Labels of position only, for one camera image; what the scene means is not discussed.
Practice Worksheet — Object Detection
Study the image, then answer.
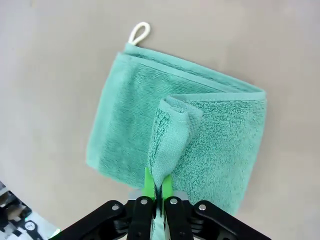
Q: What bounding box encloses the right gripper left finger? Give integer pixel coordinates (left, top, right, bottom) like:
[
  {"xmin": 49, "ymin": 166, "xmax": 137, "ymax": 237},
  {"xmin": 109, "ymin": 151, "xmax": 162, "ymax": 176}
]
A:
[{"xmin": 58, "ymin": 167, "xmax": 156, "ymax": 240}]

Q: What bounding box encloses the teal terry towel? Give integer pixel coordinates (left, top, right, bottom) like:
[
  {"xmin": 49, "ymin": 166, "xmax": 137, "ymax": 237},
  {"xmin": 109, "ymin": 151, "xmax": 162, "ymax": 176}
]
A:
[{"xmin": 85, "ymin": 21, "xmax": 268, "ymax": 240}]

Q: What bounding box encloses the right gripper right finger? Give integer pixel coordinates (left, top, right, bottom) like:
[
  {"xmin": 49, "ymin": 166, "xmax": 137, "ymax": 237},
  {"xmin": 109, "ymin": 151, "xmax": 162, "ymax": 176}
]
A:
[{"xmin": 159, "ymin": 174, "xmax": 272, "ymax": 240}]

